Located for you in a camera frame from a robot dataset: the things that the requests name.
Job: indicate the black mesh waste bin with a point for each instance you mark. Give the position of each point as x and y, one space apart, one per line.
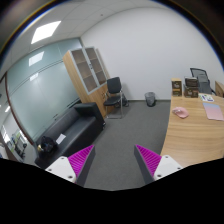
150 99

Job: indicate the black visitor chair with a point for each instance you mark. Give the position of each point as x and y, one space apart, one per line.
114 95

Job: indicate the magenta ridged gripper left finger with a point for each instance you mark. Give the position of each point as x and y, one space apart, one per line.
74 168

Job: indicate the tall brown cardboard box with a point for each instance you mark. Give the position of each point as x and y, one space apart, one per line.
176 87

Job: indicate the black bag on sofa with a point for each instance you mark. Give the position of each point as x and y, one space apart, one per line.
47 145

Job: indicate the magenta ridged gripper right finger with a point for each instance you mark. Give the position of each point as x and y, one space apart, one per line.
153 166

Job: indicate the dark brown gift box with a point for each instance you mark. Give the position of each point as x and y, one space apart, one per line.
190 92

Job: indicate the black leather sofa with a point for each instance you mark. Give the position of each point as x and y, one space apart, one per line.
81 124

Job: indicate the small colourful booklet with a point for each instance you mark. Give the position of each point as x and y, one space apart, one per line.
206 97

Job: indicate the pink computer mouse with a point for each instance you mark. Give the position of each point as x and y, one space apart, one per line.
180 112

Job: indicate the white paper on sofa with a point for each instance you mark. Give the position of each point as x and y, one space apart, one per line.
60 138

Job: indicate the wooden glass-door cabinet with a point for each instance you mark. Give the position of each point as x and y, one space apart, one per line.
87 75

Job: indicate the black box on gift box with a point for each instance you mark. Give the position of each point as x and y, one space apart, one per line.
191 82

